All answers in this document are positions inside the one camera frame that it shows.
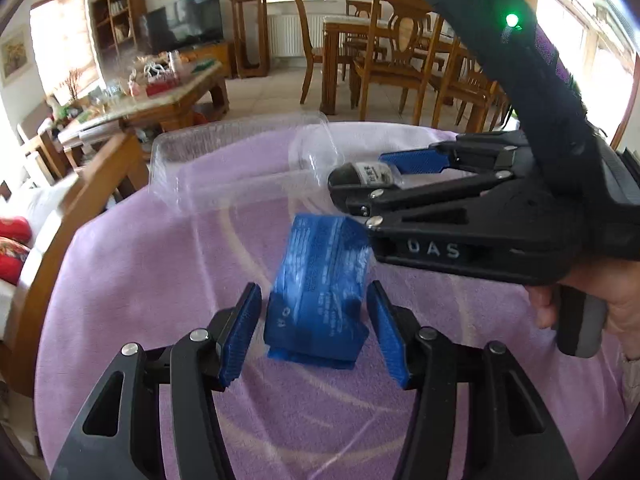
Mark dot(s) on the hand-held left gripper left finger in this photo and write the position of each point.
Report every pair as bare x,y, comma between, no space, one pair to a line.
240,335

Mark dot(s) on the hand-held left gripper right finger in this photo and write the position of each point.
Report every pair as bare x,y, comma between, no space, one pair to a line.
390,335

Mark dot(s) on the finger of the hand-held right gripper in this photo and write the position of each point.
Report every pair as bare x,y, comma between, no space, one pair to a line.
415,160
400,201

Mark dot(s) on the black cylinder with white label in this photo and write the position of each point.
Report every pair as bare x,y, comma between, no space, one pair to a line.
357,180

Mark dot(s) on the blue plastic packet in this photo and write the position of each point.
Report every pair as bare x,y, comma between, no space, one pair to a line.
320,280

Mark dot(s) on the clear plastic clamshell container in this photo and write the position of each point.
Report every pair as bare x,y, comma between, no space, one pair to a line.
225,160

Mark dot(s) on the person's right forearm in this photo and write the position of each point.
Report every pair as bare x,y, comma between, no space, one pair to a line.
632,382

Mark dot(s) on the person's right hand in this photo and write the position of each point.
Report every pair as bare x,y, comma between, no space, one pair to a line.
625,300

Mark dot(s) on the wooden dining chair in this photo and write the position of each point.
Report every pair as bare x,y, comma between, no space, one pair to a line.
385,70
359,8
465,90
310,50

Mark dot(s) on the purple blanket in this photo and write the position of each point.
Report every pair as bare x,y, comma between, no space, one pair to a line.
150,285

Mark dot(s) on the wooden dining table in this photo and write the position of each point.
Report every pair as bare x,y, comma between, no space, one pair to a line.
335,60

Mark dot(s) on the white radiator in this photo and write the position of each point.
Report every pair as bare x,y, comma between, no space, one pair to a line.
285,35

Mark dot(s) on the tall wooden plant stand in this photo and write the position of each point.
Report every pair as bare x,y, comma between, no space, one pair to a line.
250,35

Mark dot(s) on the wooden television stand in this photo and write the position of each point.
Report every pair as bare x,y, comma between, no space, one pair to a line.
210,57

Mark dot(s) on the red patterned cushion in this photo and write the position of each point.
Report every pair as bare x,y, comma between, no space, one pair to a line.
10,262

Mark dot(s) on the wooden coffee table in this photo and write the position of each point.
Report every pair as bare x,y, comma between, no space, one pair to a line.
165,105

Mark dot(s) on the white cushion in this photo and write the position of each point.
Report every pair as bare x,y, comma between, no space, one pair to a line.
35,205

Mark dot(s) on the flat screen television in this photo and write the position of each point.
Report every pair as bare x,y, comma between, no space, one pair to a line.
185,20

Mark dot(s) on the pile of small tabletop items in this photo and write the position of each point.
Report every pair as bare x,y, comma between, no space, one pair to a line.
150,77

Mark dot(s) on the wooden bookshelf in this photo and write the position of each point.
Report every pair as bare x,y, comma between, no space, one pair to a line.
120,10

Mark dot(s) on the curtained window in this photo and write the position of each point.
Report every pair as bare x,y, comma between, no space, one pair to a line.
62,40

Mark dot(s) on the small framed picture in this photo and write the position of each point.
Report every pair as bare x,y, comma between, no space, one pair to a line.
14,55

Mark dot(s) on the wooden sofa frame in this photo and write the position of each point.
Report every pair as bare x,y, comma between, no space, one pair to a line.
75,220

